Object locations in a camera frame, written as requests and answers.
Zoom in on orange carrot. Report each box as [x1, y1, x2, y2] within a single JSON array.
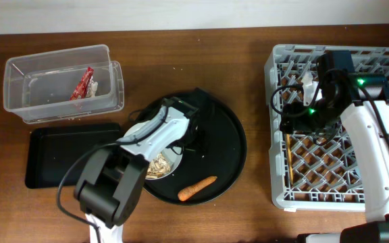
[[178, 176, 217, 202]]

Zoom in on red snack wrapper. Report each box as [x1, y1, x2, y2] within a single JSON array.
[[70, 67, 94, 101]]

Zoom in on white tissue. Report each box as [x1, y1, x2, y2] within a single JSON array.
[[85, 80, 98, 98]]

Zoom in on clear plastic bin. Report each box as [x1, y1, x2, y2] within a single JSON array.
[[3, 45, 124, 124]]

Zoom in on round black tray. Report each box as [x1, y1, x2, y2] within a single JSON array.
[[144, 88, 247, 206]]

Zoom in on grey dishwasher rack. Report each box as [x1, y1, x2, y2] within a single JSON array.
[[264, 44, 389, 212]]

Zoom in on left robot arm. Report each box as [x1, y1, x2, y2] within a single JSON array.
[[56, 88, 211, 242]]

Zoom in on wooden chopstick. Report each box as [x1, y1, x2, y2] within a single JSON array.
[[285, 134, 294, 186]]

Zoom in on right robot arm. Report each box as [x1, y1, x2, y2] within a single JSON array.
[[278, 51, 389, 243]]

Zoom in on grey plate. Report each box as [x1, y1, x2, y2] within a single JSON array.
[[123, 121, 184, 180]]

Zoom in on food scraps on plate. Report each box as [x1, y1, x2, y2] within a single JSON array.
[[146, 153, 172, 179]]

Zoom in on black rectangular tray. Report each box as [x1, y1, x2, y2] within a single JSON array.
[[24, 123, 122, 189]]

